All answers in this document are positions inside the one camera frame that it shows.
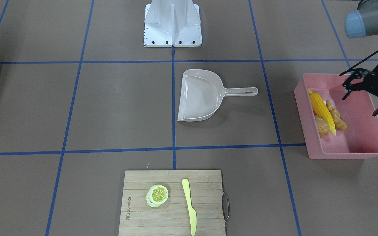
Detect wooden cutting board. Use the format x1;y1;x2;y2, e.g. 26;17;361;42
118;170;226;236

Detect tan toy ginger root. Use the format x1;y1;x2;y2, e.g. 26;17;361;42
326;100;348;131

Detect pink plastic bin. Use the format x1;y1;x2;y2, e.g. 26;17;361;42
294;73;378;160

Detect yellow lemon slices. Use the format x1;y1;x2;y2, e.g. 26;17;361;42
146;184;169;207

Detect yellow toy corn cob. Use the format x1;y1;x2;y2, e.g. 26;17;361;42
308;88;337;136

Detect brown toy potato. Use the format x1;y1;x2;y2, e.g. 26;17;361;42
314;114;329;138

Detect yellow plastic knife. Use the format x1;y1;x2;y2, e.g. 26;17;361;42
182;178;198;236

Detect beige plastic dustpan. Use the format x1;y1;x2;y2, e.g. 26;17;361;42
177;69;258;122

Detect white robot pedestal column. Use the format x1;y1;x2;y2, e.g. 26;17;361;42
143;0;202;48

